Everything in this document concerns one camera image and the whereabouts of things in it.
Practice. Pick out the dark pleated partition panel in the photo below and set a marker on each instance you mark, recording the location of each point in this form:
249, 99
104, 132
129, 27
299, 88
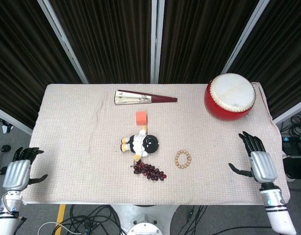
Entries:
280, 54
104, 39
25, 61
197, 39

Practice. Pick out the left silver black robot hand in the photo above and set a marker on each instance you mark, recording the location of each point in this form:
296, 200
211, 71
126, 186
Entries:
17, 173

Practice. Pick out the dark red plastic grape bunch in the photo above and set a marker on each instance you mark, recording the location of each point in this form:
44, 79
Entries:
148, 170

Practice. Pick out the beige woven table cloth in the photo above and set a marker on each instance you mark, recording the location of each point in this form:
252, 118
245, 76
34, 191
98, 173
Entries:
91, 147

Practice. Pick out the black white plush doll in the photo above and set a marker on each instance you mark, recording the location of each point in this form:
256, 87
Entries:
140, 144

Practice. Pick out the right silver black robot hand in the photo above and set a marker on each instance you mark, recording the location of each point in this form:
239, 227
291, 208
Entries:
262, 166

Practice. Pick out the orange foam cube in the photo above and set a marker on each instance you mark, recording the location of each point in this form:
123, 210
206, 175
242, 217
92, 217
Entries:
141, 118

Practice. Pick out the red drum white skin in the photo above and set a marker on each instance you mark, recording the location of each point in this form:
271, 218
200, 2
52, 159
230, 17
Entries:
230, 96

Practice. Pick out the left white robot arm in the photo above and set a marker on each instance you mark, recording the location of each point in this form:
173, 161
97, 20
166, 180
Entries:
7, 213

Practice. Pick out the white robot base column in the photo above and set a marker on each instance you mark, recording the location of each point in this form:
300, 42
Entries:
144, 220

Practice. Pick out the black power strip box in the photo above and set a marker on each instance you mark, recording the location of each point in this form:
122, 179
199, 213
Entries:
293, 144

